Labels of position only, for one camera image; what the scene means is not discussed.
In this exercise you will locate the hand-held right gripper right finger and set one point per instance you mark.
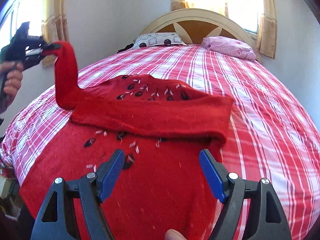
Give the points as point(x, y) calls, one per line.
point(212, 177)

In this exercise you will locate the pink pillow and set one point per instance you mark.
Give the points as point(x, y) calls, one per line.
point(227, 46)

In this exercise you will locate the dark cloth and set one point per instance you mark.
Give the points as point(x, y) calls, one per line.
point(125, 48)

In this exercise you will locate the person's left hand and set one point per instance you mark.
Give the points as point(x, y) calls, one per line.
point(13, 80)

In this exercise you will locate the cluttered bedside table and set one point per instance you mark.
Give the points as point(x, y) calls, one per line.
point(7, 185)

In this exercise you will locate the cream wooden headboard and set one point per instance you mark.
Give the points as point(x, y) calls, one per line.
point(195, 26)

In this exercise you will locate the person's right hand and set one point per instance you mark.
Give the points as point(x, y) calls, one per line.
point(173, 235)

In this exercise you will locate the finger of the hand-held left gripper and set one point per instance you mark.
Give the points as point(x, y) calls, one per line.
point(51, 47)

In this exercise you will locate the red plaid bed blanket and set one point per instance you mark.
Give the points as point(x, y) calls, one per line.
point(262, 120)

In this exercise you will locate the white patterned pillow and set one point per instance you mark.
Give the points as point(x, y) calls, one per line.
point(157, 40)

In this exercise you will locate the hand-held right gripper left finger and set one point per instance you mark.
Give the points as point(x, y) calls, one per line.
point(110, 177)

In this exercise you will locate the red knitted sweater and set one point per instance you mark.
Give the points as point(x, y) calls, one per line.
point(155, 192)

